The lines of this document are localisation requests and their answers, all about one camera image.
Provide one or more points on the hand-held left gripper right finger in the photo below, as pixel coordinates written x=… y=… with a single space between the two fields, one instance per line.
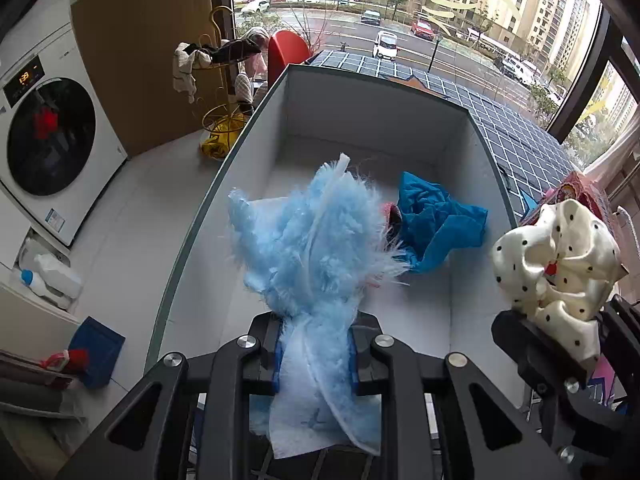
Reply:
x=354 y=365

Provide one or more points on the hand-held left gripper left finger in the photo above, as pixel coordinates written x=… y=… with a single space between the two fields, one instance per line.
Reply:
x=276 y=367

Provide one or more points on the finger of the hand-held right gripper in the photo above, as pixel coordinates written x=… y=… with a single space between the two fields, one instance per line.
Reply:
x=545 y=360
x=622 y=330

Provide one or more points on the white polka dot scrunchie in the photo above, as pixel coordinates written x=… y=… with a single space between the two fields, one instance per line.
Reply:
x=560 y=240

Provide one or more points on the light blue fluffy cloth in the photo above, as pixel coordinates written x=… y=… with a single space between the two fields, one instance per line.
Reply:
x=310 y=260

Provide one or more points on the blue crinkled cloth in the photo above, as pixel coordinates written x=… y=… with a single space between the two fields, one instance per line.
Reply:
x=440 y=225

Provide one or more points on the grey storage box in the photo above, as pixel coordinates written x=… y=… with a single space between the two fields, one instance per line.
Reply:
x=360 y=125

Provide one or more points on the white curtain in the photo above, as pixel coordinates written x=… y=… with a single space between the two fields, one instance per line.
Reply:
x=620 y=170

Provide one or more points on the blue dustpan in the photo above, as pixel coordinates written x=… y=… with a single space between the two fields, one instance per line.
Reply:
x=100 y=350

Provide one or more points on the red brush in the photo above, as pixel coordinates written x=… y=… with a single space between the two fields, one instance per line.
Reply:
x=70 y=360

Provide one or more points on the yellow cloth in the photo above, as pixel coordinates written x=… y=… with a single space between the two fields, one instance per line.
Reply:
x=222 y=140

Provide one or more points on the white detergent bottle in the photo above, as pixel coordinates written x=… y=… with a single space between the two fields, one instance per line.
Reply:
x=55 y=280

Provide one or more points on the grid printed blanket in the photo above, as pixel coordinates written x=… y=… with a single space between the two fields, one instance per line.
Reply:
x=500 y=125

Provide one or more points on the white hanging cloth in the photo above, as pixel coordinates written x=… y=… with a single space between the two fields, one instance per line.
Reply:
x=184 y=72

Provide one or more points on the red chair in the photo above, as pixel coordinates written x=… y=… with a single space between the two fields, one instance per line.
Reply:
x=287 y=52

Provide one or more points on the dark hanging cloth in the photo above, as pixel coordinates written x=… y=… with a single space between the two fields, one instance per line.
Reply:
x=230 y=52

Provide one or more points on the small white car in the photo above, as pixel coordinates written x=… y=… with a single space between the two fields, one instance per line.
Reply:
x=385 y=46

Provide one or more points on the white washing machine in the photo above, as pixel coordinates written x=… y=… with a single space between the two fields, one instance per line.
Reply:
x=50 y=135

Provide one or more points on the brown cardboard panel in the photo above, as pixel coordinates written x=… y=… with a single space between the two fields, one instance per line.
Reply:
x=150 y=60

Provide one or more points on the red car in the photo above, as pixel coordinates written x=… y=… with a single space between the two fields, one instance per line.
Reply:
x=422 y=28

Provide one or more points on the dark car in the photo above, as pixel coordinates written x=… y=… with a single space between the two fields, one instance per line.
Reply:
x=370 y=16

